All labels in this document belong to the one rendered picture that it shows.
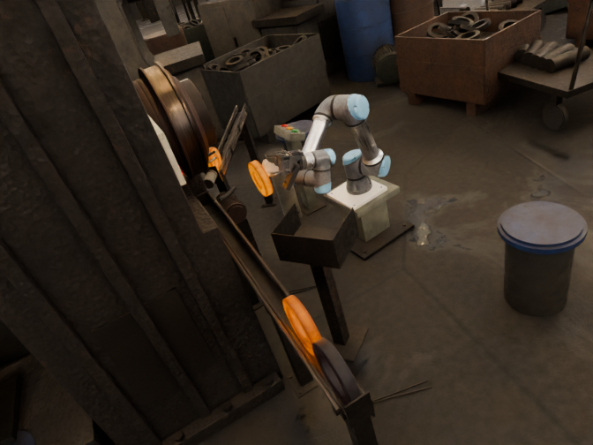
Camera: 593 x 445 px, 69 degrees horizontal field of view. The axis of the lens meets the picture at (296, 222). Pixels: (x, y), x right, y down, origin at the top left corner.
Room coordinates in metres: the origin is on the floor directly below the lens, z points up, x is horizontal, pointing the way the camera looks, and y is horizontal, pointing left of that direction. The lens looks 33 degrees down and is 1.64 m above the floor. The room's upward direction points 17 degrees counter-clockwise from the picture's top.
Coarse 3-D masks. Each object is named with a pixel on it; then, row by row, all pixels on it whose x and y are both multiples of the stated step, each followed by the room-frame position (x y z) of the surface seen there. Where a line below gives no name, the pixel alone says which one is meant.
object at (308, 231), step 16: (352, 208) 1.37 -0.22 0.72; (288, 224) 1.46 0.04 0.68; (352, 224) 1.34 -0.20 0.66; (288, 240) 1.32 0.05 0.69; (304, 240) 1.28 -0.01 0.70; (320, 240) 1.24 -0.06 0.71; (336, 240) 1.23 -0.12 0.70; (352, 240) 1.32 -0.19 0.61; (288, 256) 1.34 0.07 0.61; (304, 256) 1.29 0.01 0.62; (320, 256) 1.25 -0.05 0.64; (336, 256) 1.21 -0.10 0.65; (320, 272) 1.35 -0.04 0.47; (320, 288) 1.37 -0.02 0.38; (336, 304) 1.36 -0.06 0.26; (336, 320) 1.35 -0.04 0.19; (336, 336) 1.36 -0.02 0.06; (352, 336) 1.38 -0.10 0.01; (352, 352) 1.29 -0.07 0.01
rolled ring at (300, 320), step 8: (288, 304) 0.91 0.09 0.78; (296, 304) 0.89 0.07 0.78; (288, 312) 0.95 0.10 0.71; (296, 312) 0.87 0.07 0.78; (304, 312) 0.86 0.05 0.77; (296, 320) 0.95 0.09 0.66; (304, 320) 0.85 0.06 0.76; (296, 328) 0.93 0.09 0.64; (304, 328) 0.83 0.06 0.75; (312, 328) 0.83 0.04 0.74; (304, 336) 0.91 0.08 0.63; (312, 336) 0.82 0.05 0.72; (320, 336) 0.82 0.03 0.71; (304, 344) 0.89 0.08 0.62; (312, 352) 0.83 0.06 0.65
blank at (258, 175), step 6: (252, 162) 1.63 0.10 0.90; (258, 162) 1.62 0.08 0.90; (252, 168) 1.62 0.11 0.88; (258, 168) 1.59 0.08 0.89; (252, 174) 1.66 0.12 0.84; (258, 174) 1.58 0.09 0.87; (264, 174) 1.57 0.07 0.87; (258, 180) 1.66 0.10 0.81; (264, 180) 1.56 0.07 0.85; (258, 186) 1.65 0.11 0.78; (264, 186) 1.56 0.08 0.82; (270, 186) 1.56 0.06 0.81; (264, 192) 1.59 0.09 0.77; (270, 192) 1.57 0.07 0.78
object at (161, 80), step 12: (156, 72) 1.69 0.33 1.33; (156, 84) 1.63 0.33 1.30; (168, 84) 1.63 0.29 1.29; (168, 96) 1.59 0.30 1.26; (180, 96) 1.58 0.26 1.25; (168, 108) 1.56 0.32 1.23; (180, 108) 1.57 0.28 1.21; (180, 120) 1.55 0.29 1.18; (180, 132) 1.53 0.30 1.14; (192, 132) 1.55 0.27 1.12; (192, 144) 1.54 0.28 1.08; (192, 156) 1.55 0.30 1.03; (204, 156) 1.56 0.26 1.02; (192, 168) 1.57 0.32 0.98; (204, 168) 1.62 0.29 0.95
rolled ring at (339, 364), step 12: (312, 348) 0.80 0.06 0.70; (324, 348) 0.73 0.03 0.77; (324, 360) 0.78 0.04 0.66; (336, 360) 0.69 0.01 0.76; (324, 372) 0.77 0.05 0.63; (336, 372) 0.67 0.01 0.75; (348, 372) 0.66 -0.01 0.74; (336, 384) 0.73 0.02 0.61; (348, 384) 0.64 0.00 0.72; (348, 396) 0.64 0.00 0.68
